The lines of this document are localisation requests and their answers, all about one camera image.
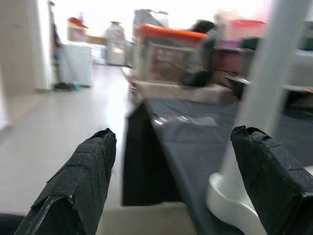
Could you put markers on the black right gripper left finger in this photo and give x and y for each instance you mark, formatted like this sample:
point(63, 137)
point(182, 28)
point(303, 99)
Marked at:
point(80, 176)

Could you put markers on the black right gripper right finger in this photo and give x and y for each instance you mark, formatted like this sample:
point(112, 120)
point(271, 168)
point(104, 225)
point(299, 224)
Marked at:
point(274, 181)

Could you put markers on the white plastic table leg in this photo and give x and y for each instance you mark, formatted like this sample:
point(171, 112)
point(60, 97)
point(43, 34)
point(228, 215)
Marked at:
point(269, 73)

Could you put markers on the white plastic children table top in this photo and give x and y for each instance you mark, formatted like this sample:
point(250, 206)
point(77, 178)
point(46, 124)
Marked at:
point(227, 208)

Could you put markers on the small teal object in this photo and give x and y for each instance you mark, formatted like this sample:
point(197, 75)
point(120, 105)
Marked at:
point(77, 86)

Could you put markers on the black table cloth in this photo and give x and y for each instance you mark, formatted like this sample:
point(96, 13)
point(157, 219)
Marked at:
point(183, 147)

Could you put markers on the black round pan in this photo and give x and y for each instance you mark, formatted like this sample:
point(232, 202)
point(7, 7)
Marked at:
point(234, 83)

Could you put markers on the translucent plastic container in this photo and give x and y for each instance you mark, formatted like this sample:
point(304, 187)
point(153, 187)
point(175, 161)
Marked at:
point(303, 63)

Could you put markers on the black bag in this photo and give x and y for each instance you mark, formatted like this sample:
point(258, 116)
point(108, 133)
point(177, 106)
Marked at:
point(198, 78)

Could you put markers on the white appliance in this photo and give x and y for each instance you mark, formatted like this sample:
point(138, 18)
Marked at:
point(115, 49)

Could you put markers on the red printed box orange lid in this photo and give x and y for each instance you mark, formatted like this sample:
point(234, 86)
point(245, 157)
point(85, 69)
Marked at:
point(166, 61)

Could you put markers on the red cardboard box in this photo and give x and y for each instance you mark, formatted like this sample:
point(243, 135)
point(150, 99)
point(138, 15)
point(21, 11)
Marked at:
point(75, 29)

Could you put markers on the pink plastic container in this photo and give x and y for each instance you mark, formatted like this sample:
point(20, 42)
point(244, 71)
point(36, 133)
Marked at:
point(244, 29)

